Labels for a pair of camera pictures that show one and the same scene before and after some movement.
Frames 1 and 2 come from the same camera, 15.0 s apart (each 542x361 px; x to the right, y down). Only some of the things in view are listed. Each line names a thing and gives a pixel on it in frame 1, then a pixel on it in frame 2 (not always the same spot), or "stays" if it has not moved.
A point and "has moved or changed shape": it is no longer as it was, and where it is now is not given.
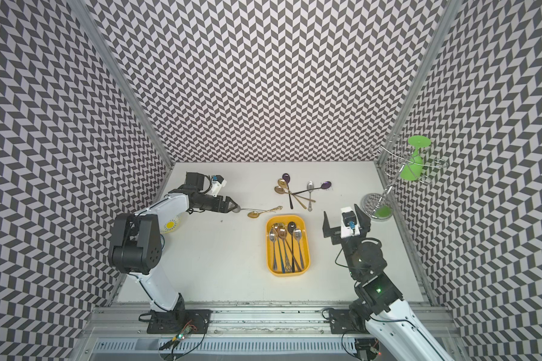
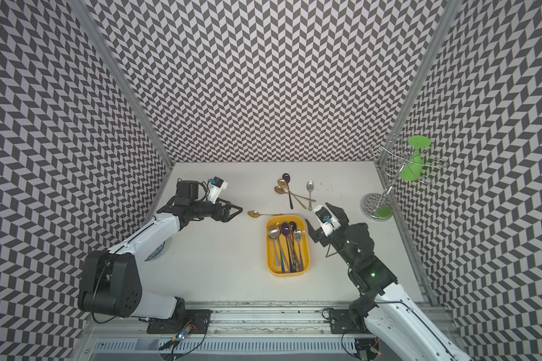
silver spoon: [297, 235] stays
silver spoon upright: [310, 186] stays
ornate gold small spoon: [254, 214] has moved or changed shape
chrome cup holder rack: [378, 206] stays
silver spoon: [237, 209] -> [274, 232]
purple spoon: [324, 186] -> [285, 229]
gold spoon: [283, 184] stays
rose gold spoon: [280, 189] stays
